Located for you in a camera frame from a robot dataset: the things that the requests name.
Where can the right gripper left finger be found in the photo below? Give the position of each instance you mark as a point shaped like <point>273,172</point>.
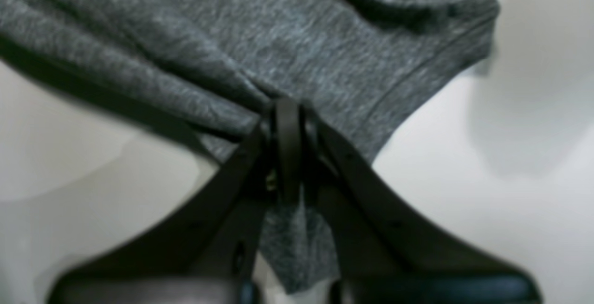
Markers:
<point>204,252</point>

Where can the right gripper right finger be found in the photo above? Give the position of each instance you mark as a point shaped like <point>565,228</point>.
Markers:
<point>389,253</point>

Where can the grey long-sleeve t-shirt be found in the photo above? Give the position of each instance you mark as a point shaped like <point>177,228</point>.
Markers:
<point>366,65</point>

